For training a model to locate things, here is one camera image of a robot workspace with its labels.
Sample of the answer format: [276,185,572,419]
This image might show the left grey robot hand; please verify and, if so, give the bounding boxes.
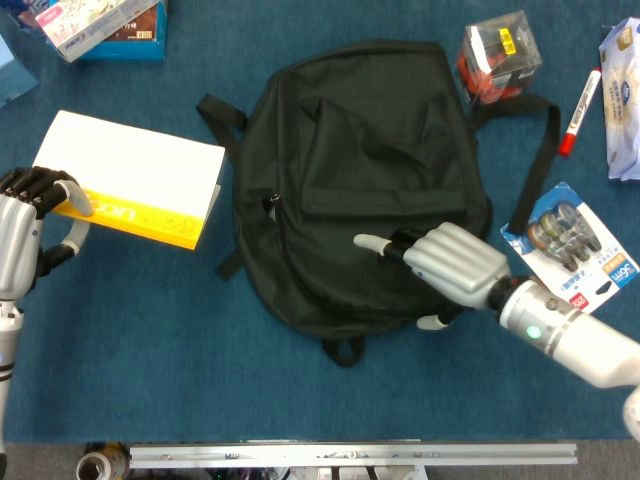
[0,166,94,301]

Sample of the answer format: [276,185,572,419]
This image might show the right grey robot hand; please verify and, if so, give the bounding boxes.
[352,221,512,332]

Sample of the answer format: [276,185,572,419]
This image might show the white book with yellow band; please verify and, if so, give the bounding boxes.
[32,109,226,251]

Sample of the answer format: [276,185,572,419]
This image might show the black fabric backpack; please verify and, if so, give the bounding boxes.
[195,39,561,369]

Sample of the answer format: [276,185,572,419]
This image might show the correction tape blister pack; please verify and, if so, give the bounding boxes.
[500,181,640,315]

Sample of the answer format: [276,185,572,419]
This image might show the light blue box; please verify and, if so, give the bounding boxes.
[0,33,41,107]

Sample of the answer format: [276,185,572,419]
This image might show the red whiteboard marker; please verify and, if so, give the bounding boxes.
[557,67,603,158]

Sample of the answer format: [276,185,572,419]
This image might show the clear box of binder clips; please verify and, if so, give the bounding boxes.
[455,9,544,106]

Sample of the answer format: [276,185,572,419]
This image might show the white tissue pack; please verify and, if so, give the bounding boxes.
[598,17,640,184]

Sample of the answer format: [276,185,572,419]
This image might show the blue cardboard box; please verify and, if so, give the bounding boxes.
[79,0,169,62]

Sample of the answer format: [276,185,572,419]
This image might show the blue box with booklet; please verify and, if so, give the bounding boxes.
[33,0,161,64]

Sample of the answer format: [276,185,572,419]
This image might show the blue felt table cover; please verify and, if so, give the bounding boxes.
[0,0,640,444]

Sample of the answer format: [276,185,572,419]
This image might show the aluminium rail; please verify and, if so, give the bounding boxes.
[128,442,579,470]

